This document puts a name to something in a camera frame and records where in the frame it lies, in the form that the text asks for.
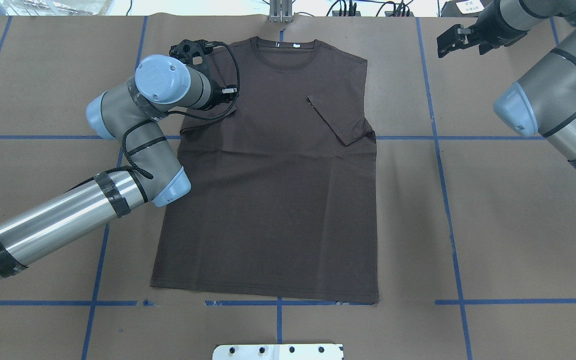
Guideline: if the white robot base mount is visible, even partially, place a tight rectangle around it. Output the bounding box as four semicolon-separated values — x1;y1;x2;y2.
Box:
212;343;345;360

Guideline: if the black braided left cable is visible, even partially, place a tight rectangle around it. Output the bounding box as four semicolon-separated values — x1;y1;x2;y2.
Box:
0;42;241;328

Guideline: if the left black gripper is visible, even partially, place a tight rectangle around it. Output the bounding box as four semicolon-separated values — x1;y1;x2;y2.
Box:
169;39;229;111

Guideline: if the grey usb hub right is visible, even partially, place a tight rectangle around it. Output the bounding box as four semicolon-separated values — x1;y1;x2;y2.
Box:
377;0;414;18

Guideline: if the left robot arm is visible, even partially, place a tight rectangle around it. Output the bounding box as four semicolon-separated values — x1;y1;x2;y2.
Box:
0;39;239;280

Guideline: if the dark box with label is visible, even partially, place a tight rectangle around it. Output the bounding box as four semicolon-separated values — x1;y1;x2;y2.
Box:
439;0;493;18

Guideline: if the aluminium camera post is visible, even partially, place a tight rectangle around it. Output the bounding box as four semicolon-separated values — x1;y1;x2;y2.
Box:
265;0;294;24

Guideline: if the grey usb hub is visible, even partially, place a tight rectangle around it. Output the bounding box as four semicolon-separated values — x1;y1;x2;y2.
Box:
325;0;361;18
377;0;414;18

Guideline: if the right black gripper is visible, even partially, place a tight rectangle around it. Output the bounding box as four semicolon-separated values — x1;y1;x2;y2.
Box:
436;2;528;59

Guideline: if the grey usb hub left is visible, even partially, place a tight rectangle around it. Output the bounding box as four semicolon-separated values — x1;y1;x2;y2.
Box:
325;0;361;18

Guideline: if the dark brown t-shirt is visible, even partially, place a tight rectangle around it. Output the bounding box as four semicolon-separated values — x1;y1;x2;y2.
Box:
150;37;380;305

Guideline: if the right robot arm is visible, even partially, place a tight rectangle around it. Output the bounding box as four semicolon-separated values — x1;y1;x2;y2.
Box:
436;0;576;170

